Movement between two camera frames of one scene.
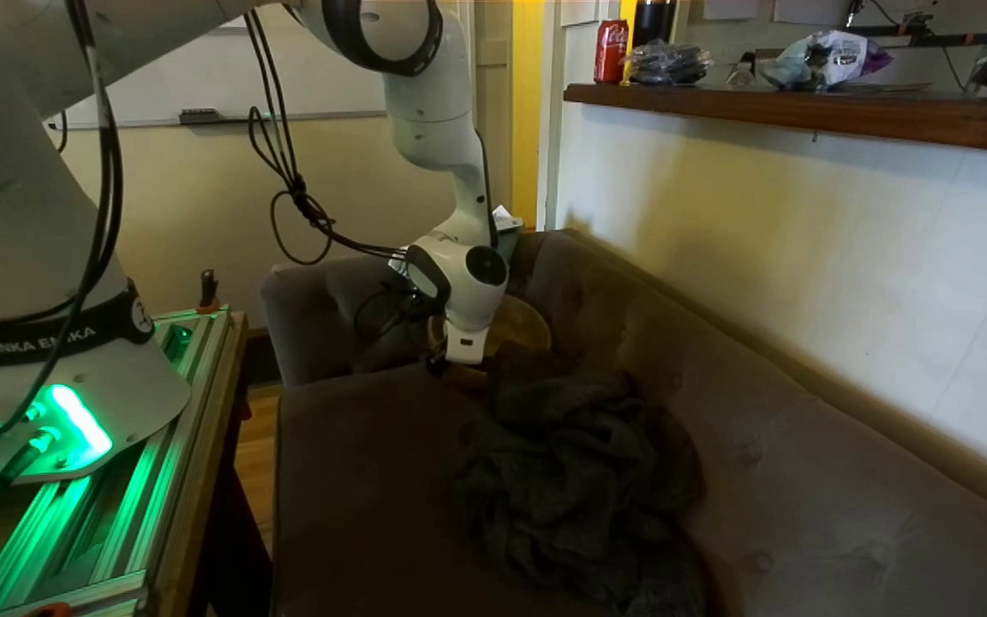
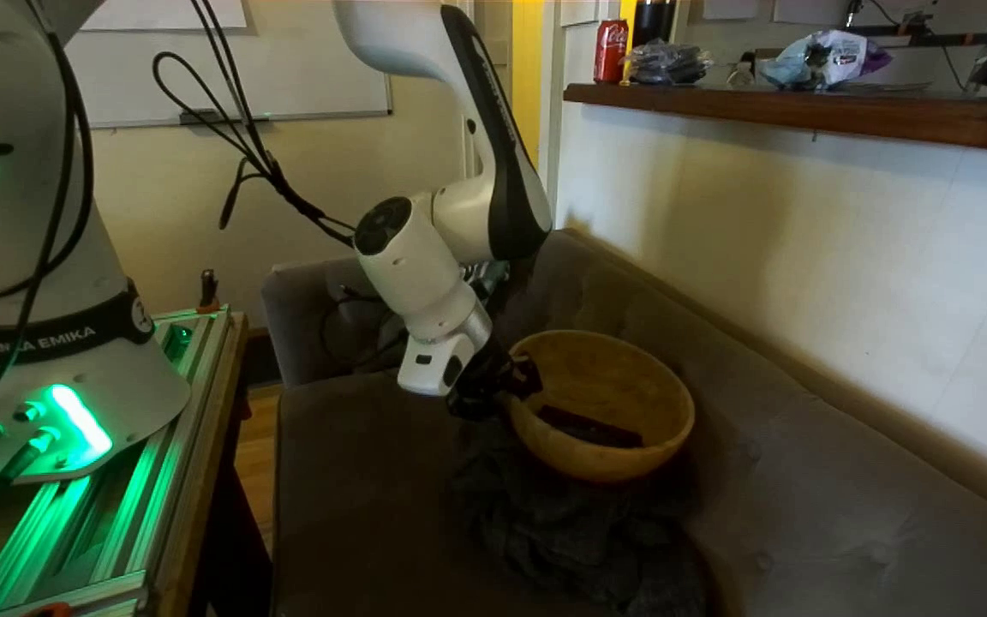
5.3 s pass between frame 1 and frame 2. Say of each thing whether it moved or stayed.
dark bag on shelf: stayed
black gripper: moved
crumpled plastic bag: stayed
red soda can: stayed
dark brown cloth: stayed
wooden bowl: moved
